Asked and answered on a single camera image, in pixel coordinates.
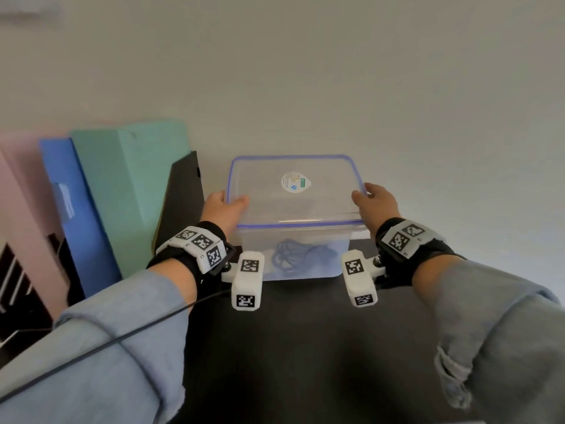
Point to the black rack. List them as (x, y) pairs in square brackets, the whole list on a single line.
[(22, 300)]

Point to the person's left thumb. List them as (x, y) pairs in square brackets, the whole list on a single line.
[(239, 206)]

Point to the person's right forearm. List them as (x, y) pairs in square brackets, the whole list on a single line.
[(494, 331)]

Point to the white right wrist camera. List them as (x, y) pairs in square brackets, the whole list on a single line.
[(358, 278)]

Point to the pink foam board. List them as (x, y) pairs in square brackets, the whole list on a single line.
[(26, 225)]

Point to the person's right thumb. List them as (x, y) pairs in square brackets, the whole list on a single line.
[(361, 202)]

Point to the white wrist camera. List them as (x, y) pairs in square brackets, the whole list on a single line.
[(358, 278), (247, 282)]

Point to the person's left hand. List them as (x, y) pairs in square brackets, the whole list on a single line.
[(218, 211)]

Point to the blue foam board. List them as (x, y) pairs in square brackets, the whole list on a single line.
[(84, 225)]

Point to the person's left forearm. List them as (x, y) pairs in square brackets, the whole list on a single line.
[(110, 348)]

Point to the black wristband with markers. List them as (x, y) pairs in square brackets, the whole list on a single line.
[(406, 240), (198, 247)]

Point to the green foam board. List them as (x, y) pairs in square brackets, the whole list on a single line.
[(128, 185)]

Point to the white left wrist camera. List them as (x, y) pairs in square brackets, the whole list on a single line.
[(247, 282)]

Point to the clear lid with blue rim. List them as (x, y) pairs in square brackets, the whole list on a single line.
[(291, 203)]

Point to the person's right hand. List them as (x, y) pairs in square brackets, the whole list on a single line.
[(379, 207)]

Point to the black right wristband with markers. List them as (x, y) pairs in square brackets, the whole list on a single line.
[(406, 240)]

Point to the clear plastic storage box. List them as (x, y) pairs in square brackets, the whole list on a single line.
[(309, 242)]

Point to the black left wristband with markers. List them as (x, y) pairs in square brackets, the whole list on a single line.
[(198, 247)]

